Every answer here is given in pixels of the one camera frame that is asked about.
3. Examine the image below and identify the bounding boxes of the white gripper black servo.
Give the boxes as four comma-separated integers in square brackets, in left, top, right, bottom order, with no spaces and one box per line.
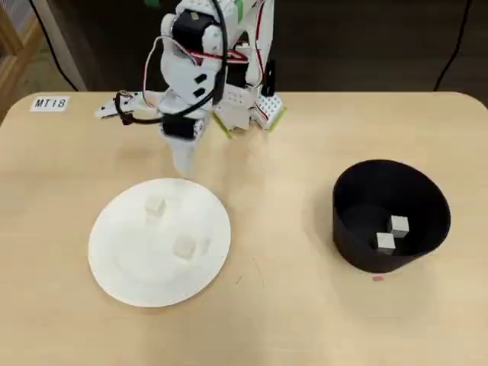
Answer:
[158,91,213,177]

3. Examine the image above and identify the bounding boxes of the white cube block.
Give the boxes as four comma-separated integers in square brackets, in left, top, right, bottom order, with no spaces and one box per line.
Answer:
[144,196,168,218]
[375,232,397,255]
[389,215,411,239]
[172,236,197,260]

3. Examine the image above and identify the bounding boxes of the white paper plate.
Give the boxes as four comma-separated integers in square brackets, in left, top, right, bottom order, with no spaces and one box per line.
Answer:
[88,177,233,307]

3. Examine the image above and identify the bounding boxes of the black pot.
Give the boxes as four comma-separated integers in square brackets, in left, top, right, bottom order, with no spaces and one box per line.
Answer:
[331,159,453,274]

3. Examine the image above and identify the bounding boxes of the green tape strip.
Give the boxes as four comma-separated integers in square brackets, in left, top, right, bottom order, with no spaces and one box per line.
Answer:
[266,106,287,133]
[211,112,233,140]

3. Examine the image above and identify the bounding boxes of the white MT18 label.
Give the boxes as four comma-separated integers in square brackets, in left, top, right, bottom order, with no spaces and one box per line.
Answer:
[30,95,69,113]

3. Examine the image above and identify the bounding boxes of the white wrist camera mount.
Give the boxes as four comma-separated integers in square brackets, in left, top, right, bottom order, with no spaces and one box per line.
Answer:
[94,90,163,125]

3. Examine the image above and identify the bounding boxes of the red gripper servo wire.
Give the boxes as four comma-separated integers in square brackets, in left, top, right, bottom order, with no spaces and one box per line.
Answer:
[178,45,249,66]

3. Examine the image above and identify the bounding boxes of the red shoulder servo wire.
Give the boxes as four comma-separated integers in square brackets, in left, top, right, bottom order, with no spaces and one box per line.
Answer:
[255,0,268,119]

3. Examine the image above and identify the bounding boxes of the thin black cable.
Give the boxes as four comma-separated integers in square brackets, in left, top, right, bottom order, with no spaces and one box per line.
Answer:
[30,0,79,92]
[433,0,474,92]

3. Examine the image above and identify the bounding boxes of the grey post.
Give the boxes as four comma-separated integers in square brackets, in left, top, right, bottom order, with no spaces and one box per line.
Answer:
[28,0,88,92]

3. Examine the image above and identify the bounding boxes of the wooden frame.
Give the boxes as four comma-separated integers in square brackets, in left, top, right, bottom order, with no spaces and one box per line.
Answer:
[0,0,43,127]

